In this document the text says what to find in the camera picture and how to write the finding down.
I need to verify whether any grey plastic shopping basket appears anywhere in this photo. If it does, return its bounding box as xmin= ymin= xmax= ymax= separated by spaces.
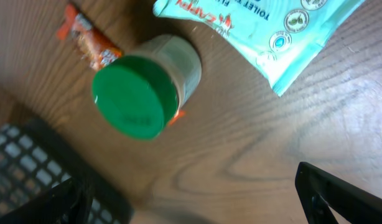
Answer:
xmin=0 ymin=119 xmax=134 ymax=223

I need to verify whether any teal wet wipes pack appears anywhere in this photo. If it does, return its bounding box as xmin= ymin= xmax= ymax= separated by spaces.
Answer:
xmin=153 ymin=0 xmax=363 ymax=96

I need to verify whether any small orange snack packet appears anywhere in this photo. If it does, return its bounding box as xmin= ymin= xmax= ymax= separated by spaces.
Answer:
xmin=57 ymin=2 xmax=185 ymax=125

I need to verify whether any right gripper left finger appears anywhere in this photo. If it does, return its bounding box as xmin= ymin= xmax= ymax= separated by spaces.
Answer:
xmin=0 ymin=178 xmax=93 ymax=224

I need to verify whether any green lid jar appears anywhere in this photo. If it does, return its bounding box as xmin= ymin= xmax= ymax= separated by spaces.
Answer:
xmin=91 ymin=34 xmax=202 ymax=139

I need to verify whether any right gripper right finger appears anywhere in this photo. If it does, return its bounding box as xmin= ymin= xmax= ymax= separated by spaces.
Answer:
xmin=295 ymin=162 xmax=382 ymax=224

